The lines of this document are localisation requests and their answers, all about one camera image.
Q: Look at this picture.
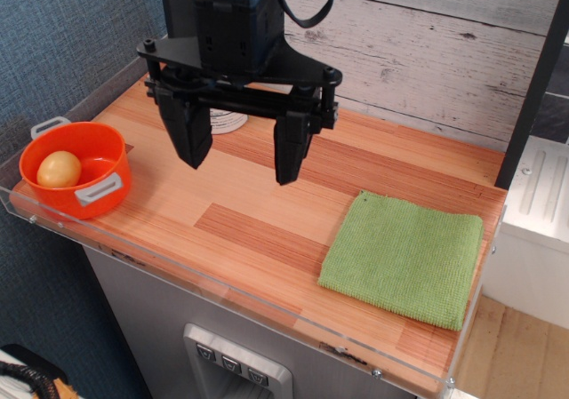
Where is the toy corn can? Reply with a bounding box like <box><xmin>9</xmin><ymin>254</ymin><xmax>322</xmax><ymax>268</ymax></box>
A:
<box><xmin>210</xmin><ymin>108</ymin><xmax>248</xmax><ymax>135</ymax></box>

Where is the yellow toy potato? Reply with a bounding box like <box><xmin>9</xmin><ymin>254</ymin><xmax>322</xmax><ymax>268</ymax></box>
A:
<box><xmin>36</xmin><ymin>151</ymin><xmax>82</xmax><ymax>188</ymax></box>

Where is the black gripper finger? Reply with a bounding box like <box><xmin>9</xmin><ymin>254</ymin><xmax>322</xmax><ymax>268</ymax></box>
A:
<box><xmin>156</xmin><ymin>88</ymin><xmax>212</xmax><ymax>169</ymax></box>
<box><xmin>274</xmin><ymin>111</ymin><xmax>312</xmax><ymax>186</ymax></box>

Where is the green towel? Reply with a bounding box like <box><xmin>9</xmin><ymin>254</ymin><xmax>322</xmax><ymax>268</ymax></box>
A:
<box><xmin>318</xmin><ymin>190</ymin><xmax>484</xmax><ymax>331</ymax></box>

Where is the clear acrylic table guard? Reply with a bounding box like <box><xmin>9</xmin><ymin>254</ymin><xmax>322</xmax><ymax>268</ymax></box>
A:
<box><xmin>1</xmin><ymin>139</ymin><xmax>506</xmax><ymax>398</ymax></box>

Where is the orange toy pot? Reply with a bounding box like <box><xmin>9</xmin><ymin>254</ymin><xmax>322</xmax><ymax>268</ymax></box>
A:
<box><xmin>19</xmin><ymin>116</ymin><xmax>132</xmax><ymax>219</ymax></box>

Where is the black right frame post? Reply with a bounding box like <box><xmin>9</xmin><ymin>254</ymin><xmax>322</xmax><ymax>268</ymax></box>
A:
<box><xmin>494</xmin><ymin>0</ymin><xmax>568</xmax><ymax>190</ymax></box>

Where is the black vertical post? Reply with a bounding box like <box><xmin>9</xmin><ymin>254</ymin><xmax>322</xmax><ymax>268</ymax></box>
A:
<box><xmin>162</xmin><ymin>0</ymin><xmax>196</xmax><ymax>38</ymax></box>

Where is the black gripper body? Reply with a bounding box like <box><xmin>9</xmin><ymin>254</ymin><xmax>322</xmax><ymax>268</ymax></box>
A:
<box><xmin>137</xmin><ymin>0</ymin><xmax>342</xmax><ymax>131</ymax></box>

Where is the grey toy fridge cabinet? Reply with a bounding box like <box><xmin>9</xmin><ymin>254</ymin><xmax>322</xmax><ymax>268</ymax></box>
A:
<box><xmin>85</xmin><ymin>249</ymin><xmax>410</xmax><ymax>398</ymax></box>

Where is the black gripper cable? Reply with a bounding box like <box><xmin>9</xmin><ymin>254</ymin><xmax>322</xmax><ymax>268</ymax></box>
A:
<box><xmin>271</xmin><ymin>0</ymin><xmax>335</xmax><ymax>29</ymax></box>

